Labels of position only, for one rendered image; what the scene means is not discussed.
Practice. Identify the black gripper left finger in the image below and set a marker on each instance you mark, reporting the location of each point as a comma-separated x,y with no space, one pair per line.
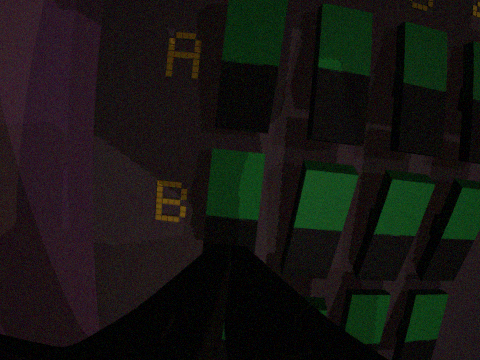
184,320

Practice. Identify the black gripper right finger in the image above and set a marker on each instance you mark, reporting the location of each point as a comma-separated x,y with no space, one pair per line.
267,319

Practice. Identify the brown switch panel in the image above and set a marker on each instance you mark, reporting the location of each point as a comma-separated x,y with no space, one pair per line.
338,140

